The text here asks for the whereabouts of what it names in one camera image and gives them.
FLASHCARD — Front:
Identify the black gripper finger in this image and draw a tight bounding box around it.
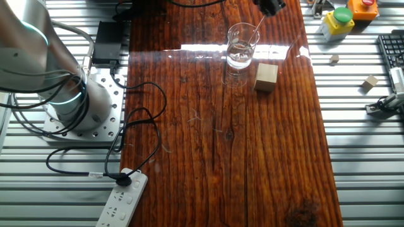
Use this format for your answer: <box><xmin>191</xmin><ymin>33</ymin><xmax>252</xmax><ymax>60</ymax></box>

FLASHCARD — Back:
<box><xmin>252</xmin><ymin>0</ymin><xmax>269</xmax><ymax>16</ymax></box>
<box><xmin>268</xmin><ymin>0</ymin><xmax>287</xmax><ymax>17</ymax></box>

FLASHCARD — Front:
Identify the clear glass rod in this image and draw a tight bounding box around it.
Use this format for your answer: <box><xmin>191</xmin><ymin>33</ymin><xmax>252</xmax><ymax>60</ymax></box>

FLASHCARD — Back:
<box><xmin>246</xmin><ymin>15</ymin><xmax>267</xmax><ymax>48</ymax></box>

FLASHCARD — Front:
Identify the clear glass beaker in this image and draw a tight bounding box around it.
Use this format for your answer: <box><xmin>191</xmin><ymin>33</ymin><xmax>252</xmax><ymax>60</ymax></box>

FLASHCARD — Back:
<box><xmin>225</xmin><ymin>22</ymin><xmax>261</xmax><ymax>71</ymax></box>

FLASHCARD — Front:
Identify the yellow box green button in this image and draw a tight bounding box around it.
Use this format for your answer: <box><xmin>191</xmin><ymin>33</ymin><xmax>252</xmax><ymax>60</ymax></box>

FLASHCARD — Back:
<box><xmin>318</xmin><ymin>6</ymin><xmax>356</xmax><ymax>42</ymax></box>

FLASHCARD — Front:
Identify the large light wooden block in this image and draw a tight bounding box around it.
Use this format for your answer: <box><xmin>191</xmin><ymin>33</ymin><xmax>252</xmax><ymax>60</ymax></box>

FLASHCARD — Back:
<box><xmin>254</xmin><ymin>62</ymin><xmax>279</xmax><ymax>93</ymax></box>

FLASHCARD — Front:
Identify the orange box red button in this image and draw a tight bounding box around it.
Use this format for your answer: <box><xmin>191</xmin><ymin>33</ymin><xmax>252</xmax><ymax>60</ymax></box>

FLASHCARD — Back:
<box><xmin>347</xmin><ymin>0</ymin><xmax>379</xmax><ymax>21</ymax></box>

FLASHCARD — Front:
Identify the black keyboard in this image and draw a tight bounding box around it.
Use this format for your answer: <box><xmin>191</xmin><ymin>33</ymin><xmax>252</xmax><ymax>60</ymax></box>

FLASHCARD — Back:
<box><xmin>377</xmin><ymin>30</ymin><xmax>404</xmax><ymax>69</ymax></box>

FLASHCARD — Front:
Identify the black power adapter brick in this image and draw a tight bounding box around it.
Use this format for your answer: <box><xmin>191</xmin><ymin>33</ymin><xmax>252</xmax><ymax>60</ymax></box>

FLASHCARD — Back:
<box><xmin>91</xmin><ymin>20</ymin><xmax>124</xmax><ymax>66</ymax></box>

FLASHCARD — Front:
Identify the white power strip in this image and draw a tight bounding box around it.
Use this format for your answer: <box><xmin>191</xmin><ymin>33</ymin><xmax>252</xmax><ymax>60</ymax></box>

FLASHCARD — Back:
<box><xmin>95</xmin><ymin>168</ymin><xmax>148</xmax><ymax>227</ymax></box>

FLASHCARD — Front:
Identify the grey metal bracket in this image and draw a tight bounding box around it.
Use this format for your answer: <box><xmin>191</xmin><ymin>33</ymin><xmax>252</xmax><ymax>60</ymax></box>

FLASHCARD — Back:
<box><xmin>311</xmin><ymin>0</ymin><xmax>336</xmax><ymax>20</ymax></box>

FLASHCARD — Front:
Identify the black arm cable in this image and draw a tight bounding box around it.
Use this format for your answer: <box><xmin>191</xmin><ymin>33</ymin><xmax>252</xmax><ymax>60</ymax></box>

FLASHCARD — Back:
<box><xmin>166</xmin><ymin>0</ymin><xmax>227</xmax><ymax>8</ymax></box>

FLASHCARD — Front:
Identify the black power cable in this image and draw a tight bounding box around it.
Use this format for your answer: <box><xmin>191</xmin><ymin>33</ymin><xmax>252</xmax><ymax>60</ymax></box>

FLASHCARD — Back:
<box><xmin>45</xmin><ymin>61</ymin><xmax>168</xmax><ymax>187</ymax></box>

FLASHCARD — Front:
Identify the black adapter output cable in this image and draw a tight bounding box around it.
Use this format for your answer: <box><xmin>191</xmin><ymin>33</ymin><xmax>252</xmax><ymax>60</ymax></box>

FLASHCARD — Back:
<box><xmin>113</xmin><ymin>0</ymin><xmax>133</xmax><ymax>22</ymax></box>

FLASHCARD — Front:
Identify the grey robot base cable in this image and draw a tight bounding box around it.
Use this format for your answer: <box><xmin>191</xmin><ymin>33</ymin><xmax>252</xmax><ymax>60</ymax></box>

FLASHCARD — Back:
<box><xmin>50</xmin><ymin>19</ymin><xmax>96</xmax><ymax>76</ymax></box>

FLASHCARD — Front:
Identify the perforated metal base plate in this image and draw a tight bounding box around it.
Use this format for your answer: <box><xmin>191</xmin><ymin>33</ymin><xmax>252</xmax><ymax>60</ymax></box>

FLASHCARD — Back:
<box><xmin>42</xmin><ymin>67</ymin><xmax>127</xmax><ymax>148</ymax></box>

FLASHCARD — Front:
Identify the black cable loop bundle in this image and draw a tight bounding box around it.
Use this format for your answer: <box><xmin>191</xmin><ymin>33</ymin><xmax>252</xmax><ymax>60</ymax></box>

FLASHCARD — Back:
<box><xmin>0</xmin><ymin>71</ymin><xmax>92</xmax><ymax>137</ymax></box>

